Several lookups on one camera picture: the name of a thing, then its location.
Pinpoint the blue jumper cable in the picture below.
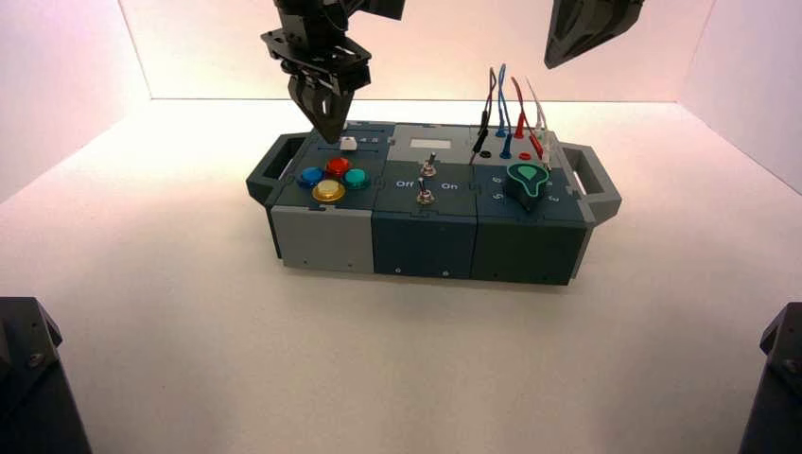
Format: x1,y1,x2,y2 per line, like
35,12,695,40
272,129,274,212
495,62,514,158

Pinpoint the green rotary knob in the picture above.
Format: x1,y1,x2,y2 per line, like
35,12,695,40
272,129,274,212
504,164,552,212

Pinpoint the red jumper cable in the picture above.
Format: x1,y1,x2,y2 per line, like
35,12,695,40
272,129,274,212
510,76,545,159

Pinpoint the dark blue grey control box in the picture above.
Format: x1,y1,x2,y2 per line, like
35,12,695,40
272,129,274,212
245,120,622,287

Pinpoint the black jumper cable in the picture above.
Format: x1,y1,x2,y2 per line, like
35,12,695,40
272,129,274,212
469,65,499,166

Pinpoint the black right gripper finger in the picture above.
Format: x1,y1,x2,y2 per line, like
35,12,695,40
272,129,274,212
543,0,598,69
564,0,646,61

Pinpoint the yellow round push button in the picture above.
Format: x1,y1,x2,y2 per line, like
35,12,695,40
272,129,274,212
311,179,347,205

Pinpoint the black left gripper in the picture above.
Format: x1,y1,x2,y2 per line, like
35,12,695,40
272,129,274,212
261,10,373,146

